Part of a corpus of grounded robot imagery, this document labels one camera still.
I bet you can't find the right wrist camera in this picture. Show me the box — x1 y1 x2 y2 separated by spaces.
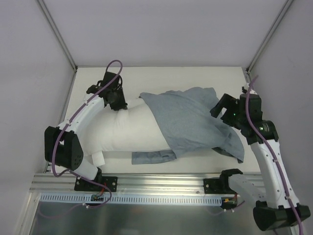
242 83 257 94

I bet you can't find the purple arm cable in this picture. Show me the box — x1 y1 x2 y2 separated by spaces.
246 75 305 235
51 60 124 177

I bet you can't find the left aluminium frame post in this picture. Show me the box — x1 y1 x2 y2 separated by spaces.
36 0 78 72

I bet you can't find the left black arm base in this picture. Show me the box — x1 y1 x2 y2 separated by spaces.
74 168 118 192

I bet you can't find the right aluminium frame post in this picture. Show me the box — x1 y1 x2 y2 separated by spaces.
246 0 294 74

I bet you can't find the aluminium mounting rail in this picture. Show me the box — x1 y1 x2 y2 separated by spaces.
29 172 264 196

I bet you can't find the white pillow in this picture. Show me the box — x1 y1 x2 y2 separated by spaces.
80 98 170 166

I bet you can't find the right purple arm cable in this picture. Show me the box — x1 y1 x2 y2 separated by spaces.
246 75 305 235

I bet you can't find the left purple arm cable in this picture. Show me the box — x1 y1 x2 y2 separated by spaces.
51 60 124 177

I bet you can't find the aluminium frame post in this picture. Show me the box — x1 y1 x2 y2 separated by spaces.
36 0 78 72
246 0 294 74

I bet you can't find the grey striped pillowcase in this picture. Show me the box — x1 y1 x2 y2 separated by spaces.
132 87 245 165

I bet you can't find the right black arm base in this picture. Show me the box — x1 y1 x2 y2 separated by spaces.
203 168 243 194

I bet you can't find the white slotted cable duct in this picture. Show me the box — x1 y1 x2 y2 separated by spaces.
40 193 223 206

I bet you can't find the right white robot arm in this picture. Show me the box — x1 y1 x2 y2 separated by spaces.
210 94 311 235

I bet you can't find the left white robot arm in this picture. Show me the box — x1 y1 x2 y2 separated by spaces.
45 71 127 191

